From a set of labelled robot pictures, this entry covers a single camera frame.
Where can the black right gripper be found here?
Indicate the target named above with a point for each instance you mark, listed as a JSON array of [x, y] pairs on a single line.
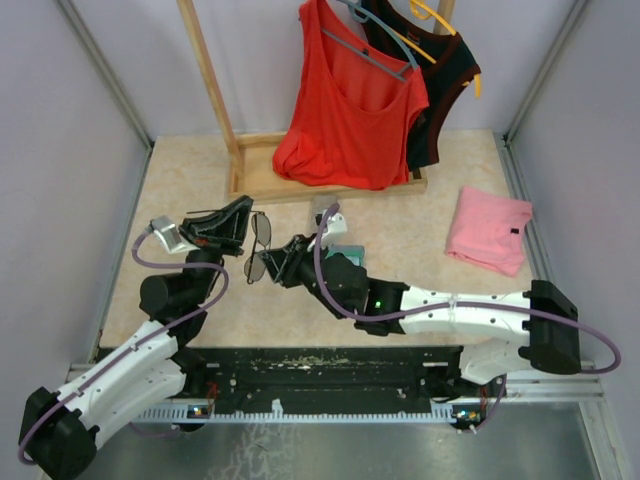
[[284, 263]]

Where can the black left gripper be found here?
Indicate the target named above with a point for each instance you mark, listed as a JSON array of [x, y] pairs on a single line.
[[220, 232]]

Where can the thin metal frame sunglasses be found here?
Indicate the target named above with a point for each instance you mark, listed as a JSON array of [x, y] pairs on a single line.
[[254, 267]]

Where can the blue-grey glasses case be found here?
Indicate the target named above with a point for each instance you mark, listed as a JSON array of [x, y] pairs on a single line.
[[354, 253]]

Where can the grey glasses case green lining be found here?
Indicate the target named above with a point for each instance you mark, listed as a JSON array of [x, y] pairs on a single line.
[[320, 204]]

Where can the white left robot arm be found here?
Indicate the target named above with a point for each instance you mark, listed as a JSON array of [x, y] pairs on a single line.
[[62, 430]]

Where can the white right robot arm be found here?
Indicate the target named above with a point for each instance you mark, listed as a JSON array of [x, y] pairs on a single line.
[[532, 329]]

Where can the wooden clothes rack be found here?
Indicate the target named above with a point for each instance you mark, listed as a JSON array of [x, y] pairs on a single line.
[[251, 171]]

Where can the red tank top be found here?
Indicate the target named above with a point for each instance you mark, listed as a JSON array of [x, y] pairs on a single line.
[[353, 112]]

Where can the folded pink t-shirt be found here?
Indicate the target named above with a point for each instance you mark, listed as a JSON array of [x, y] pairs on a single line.
[[487, 231]]

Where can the grey clothes hanger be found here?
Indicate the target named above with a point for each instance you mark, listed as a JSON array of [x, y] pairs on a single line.
[[380, 47]]

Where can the black maroon-trimmed tank top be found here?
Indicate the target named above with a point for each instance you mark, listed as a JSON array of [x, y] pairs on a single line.
[[447, 67]]

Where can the yellow clothes hanger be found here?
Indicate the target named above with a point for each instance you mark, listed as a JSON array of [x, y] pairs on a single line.
[[441, 15]]

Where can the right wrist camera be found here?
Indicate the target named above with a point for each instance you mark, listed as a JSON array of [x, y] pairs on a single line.
[[333, 230]]

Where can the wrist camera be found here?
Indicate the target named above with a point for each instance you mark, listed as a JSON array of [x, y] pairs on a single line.
[[167, 232], [333, 230]]

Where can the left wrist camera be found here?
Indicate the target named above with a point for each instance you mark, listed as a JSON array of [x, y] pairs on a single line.
[[167, 232]]

